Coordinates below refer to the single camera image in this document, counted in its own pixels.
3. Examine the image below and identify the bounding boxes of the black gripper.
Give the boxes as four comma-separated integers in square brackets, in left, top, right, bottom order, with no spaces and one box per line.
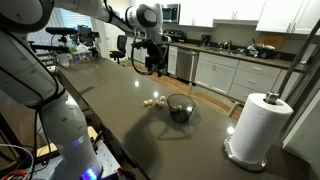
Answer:
[145,41,169,78]

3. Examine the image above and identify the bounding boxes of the stainless steel dishwasher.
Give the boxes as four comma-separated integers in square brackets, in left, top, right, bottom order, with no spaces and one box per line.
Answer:
[175,47,200,83]

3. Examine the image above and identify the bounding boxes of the black steel stove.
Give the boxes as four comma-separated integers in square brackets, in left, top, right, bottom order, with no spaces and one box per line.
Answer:
[162,29,187,43]

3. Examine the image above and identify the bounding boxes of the black office chair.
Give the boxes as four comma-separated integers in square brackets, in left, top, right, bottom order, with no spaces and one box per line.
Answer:
[109,34,129,65]

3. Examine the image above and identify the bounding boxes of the steel microwave oven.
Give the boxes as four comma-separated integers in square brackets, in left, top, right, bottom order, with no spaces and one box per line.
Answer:
[161,3,182,24]

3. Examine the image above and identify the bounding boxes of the black coffee maker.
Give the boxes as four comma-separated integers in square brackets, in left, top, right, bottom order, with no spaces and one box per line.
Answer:
[200,34,212,48]

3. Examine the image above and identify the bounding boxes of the white upper cabinet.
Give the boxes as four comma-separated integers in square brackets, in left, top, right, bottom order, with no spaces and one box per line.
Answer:
[179,0,215,28]
[255,0,320,36]

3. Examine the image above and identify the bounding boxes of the tissue box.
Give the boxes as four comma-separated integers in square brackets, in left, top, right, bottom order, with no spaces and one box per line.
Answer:
[73,49,94,63]

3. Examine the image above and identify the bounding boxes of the chrome sink faucet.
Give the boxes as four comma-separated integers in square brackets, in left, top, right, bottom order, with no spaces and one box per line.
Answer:
[217,40,233,52]

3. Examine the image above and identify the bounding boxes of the white lower kitchen cabinets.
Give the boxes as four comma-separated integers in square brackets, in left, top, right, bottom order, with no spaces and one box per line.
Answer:
[194,51,302,103]

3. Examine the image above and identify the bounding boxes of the window blinds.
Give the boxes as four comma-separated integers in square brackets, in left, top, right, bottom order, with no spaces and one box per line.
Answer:
[59,7,93,30]

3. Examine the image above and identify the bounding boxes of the pile of kitchen clutter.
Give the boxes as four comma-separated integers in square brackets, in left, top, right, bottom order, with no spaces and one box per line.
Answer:
[245,42,278,60]

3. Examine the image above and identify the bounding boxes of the dark wooden chair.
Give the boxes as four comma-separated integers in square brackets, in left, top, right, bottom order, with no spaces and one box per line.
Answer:
[27,39,72,68]

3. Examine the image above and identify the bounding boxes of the white paper towel roll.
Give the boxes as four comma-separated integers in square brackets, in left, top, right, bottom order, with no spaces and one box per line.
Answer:
[229,92,295,164]

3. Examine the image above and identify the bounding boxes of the wooden cutting board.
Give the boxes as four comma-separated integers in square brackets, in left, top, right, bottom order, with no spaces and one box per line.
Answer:
[259,32,287,51]

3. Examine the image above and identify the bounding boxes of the silver paper towel holder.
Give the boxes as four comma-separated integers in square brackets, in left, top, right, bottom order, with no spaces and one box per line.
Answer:
[223,91,268,173]

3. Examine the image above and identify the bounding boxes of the dark metal tripod legs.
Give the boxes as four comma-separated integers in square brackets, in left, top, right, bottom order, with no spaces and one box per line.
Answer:
[275,19,320,141]

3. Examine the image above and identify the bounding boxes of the black camera rig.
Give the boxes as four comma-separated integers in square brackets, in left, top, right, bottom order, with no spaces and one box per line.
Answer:
[44,24,101,57]

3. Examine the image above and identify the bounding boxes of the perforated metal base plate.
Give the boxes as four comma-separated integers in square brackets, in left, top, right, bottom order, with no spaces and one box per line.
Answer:
[31,141,122,180]

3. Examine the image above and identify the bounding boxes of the white cable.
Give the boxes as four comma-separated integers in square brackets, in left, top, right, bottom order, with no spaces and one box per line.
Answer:
[0,143,35,180]

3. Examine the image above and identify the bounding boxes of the orange cable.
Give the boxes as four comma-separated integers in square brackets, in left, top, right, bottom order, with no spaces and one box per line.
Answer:
[2,169,28,180]

